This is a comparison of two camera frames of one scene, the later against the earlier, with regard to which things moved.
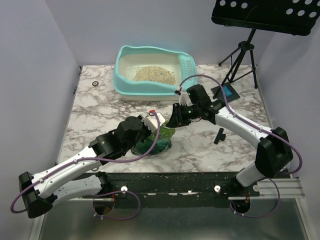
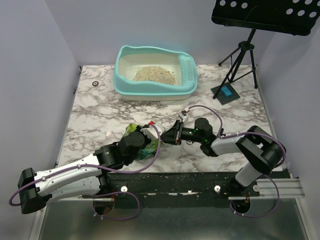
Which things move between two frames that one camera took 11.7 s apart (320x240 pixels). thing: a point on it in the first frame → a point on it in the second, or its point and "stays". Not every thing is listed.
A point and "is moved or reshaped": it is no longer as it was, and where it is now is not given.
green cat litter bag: x=164 y=142 is moved or reshaped
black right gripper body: x=177 y=115 → x=178 y=133
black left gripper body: x=145 y=133 → x=147 y=140
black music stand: x=294 y=17 stays
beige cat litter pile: x=154 y=74 stays
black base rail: x=178 y=189 stays
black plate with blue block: x=231 y=94 stays
